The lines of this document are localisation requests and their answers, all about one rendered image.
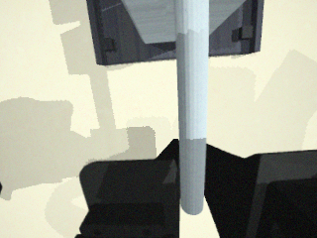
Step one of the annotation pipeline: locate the grey metal shaft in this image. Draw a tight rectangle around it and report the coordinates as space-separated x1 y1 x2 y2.
173 0 209 215

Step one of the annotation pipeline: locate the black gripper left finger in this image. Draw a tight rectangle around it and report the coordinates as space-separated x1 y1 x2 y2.
79 139 180 238

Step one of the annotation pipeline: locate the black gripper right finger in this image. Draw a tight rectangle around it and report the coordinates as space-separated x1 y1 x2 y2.
204 144 317 238

